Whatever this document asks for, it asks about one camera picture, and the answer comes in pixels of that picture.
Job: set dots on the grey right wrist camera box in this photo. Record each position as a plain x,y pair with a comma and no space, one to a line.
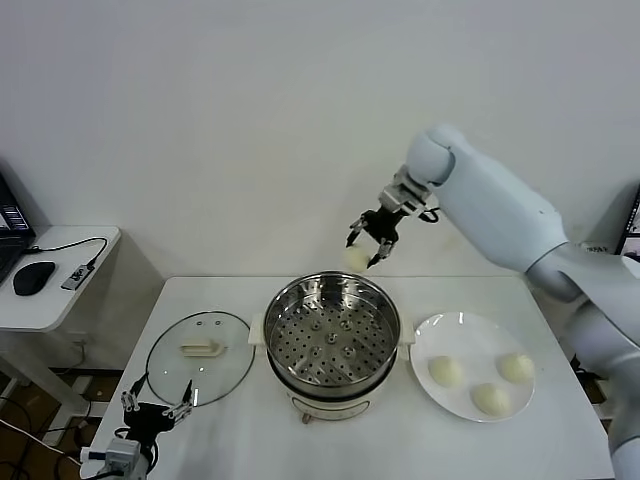
417,202

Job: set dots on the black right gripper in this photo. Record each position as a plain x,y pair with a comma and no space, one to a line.
381,225

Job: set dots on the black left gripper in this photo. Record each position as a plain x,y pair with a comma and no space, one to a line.
146,419

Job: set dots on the white round plate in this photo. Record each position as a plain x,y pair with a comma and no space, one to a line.
470,350

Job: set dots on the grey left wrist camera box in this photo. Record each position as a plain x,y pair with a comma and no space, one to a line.
122,451

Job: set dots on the white side table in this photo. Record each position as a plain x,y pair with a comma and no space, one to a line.
60,310
552,325

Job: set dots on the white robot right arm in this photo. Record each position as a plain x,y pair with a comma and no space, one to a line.
500,210

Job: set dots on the black computer mouse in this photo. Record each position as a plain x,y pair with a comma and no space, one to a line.
33,277

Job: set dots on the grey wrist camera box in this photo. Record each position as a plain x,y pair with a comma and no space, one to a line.
417,202
122,451

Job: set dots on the grey usb hub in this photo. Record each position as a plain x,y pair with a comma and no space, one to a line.
77,278

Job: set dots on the black open laptop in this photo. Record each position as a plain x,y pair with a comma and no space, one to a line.
11,220
632,225

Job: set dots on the perforated steel steamer basket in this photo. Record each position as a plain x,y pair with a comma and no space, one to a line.
300,300

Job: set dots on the small printed table label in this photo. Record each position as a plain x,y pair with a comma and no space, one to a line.
597,248

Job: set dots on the cream electric cooker base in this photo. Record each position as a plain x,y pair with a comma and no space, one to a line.
330,405

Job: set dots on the white steamed baozi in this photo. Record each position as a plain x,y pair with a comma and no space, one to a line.
491,398
356,259
444,371
517,367

